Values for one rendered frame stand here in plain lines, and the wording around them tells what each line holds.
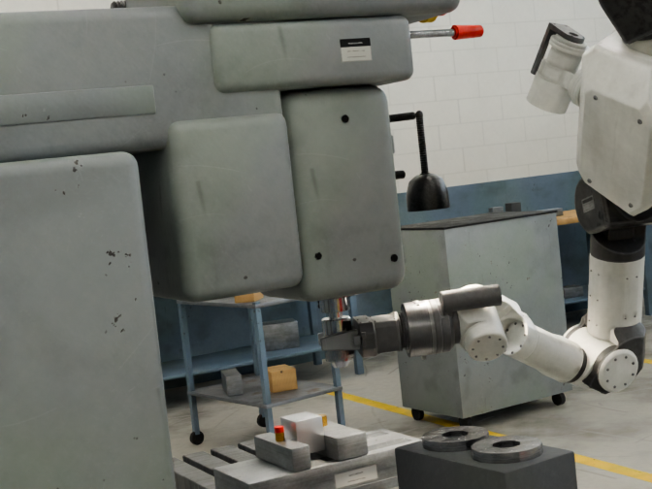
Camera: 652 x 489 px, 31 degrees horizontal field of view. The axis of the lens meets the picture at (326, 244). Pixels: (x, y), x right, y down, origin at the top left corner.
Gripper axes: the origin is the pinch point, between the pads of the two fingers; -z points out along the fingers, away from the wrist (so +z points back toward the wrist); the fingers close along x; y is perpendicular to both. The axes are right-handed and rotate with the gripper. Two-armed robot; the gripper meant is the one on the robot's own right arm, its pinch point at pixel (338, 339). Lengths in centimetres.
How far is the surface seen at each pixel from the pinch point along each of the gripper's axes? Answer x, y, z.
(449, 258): -430, 31, 96
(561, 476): 46, 14, 22
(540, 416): -446, 125, 139
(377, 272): 8.1, -10.8, 6.7
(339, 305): 2.3, -5.8, 0.7
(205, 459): -53, 29, -26
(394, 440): -19.7, 22.5, 9.3
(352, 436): -11.5, 18.6, 1.3
